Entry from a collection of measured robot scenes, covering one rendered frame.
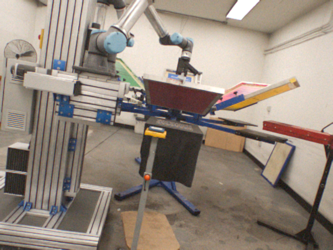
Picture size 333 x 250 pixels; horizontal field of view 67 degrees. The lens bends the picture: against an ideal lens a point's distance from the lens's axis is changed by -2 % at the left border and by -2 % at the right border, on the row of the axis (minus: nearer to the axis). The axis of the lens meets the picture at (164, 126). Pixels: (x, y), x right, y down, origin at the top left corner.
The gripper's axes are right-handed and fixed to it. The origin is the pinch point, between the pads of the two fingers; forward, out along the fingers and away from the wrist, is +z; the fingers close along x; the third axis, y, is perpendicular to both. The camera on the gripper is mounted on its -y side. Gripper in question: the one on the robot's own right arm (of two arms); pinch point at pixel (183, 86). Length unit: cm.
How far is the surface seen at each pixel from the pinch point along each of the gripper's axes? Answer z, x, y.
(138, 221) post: 97, -2, 13
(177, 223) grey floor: 111, -76, -21
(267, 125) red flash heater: 3, -65, -89
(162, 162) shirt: 56, -20, 4
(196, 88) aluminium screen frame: 0.1, 2.0, -9.5
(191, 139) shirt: 34.6, -13.9, -13.7
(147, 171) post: 63, 8, 13
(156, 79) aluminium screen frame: -0.4, 2.0, 19.3
